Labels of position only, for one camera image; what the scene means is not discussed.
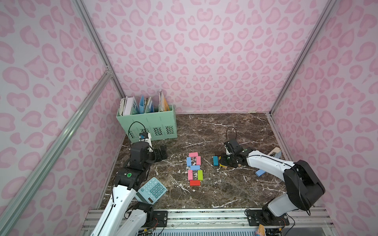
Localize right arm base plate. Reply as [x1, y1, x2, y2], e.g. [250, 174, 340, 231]
[244, 208, 289, 227]

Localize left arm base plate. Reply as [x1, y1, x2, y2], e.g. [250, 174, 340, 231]
[143, 210, 168, 228]

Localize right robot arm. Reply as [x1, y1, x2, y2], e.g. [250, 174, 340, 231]
[220, 139, 325, 222]

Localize green block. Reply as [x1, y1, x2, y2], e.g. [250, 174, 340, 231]
[197, 170, 203, 181]

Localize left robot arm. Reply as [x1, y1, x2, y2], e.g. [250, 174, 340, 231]
[92, 132, 167, 236]

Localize teal calculator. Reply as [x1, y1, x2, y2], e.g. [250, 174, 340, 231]
[135, 177, 167, 205]

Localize mint green file organizer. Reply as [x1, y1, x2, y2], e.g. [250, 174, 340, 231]
[117, 105, 178, 143]

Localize pink block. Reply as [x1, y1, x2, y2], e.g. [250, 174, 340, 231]
[189, 152, 198, 157]
[188, 170, 194, 181]
[196, 156, 201, 166]

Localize light blue block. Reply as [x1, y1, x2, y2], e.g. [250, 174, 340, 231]
[190, 165, 200, 171]

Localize wooden and blue arch blocks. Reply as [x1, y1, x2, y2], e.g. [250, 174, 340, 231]
[268, 147, 282, 159]

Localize pink block top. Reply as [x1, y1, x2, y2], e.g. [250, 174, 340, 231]
[189, 152, 198, 157]

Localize red block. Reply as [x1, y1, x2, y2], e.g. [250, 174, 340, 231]
[190, 180, 201, 186]

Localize teal block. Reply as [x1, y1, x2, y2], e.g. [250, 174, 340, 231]
[213, 156, 219, 166]

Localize aluminium front rail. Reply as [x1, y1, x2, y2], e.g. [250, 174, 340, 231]
[79, 207, 338, 236]

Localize papers in organizer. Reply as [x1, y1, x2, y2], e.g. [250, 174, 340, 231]
[117, 90, 173, 117]

